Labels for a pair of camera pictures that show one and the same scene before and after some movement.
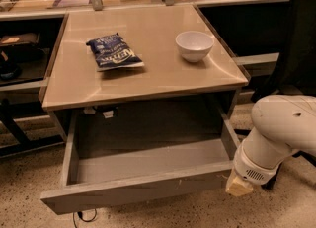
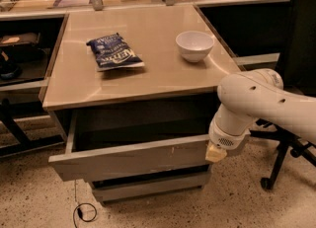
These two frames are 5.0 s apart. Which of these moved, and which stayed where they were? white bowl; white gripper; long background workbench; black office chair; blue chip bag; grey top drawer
Moved: white gripper; grey top drawer
Stayed: long background workbench; blue chip bag; white bowl; black office chair
